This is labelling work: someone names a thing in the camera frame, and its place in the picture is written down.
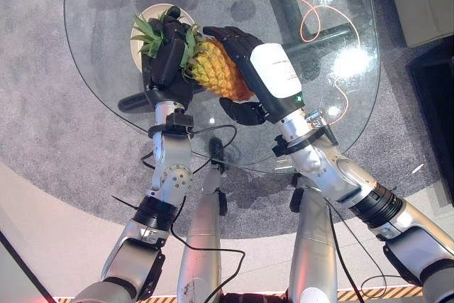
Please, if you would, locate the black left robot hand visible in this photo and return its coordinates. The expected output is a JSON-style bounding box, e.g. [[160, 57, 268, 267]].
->
[[141, 5, 195, 111]]

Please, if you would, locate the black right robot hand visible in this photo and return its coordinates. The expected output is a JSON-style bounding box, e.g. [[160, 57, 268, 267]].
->
[[201, 26, 306, 126]]

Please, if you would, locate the yellow pineapple with green crown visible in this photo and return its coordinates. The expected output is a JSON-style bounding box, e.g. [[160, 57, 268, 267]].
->
[[131, 11, 255, 101]]

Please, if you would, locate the white round plate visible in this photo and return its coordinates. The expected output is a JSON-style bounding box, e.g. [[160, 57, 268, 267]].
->
[[130, 3, 195, 73]]

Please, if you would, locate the dark cabinet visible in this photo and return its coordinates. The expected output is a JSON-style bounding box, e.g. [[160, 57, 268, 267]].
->
[[406, 35, 454, 208]]

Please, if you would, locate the silver left robot leg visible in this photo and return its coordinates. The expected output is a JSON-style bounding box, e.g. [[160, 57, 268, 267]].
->
[[176, 138, 228, 303]]

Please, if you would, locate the silver robot leg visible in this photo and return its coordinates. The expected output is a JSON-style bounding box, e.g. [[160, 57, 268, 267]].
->
[[287, 173, 338, 303], [176, 138, 228, 303]]

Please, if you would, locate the silver right robot leg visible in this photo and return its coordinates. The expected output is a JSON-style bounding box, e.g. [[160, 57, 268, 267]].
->
[[287, 173, 338, 303]]

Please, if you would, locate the yellow black hazard tape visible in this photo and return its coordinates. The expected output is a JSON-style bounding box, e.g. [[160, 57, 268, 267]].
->
[[52, 285, 425, 303]]

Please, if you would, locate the orange cable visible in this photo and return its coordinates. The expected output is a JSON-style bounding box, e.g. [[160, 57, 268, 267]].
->
[[299, 0, 350, 121]]

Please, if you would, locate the black table base frame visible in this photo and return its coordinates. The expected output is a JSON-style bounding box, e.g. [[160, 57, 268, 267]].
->
[[117, 0, 359, 112]]

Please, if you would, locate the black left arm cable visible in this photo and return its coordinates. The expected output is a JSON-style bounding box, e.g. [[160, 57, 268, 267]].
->
[[140, 124, 246, 303]]

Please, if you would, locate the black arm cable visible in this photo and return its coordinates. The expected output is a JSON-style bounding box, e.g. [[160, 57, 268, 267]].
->
[[324, 198, 425, 303], [140, 124, 246, 303]]

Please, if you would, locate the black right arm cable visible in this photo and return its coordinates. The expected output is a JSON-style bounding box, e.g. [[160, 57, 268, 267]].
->
[[324, 198, 425, 303]]

